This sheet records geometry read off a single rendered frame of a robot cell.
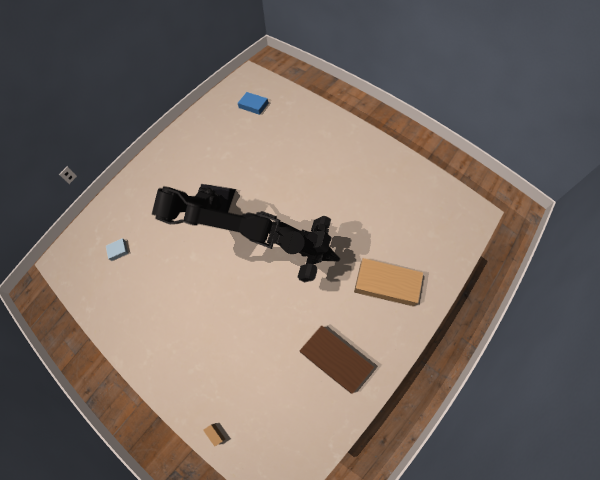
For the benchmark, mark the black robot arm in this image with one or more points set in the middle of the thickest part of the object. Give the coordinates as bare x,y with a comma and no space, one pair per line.
255,227

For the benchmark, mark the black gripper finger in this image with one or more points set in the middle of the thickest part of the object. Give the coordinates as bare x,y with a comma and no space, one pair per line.
332,253
327,257

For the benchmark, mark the blue rectangular block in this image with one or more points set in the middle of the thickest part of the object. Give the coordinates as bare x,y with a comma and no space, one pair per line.
253,103

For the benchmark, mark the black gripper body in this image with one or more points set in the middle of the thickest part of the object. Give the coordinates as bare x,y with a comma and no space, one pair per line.
308,271

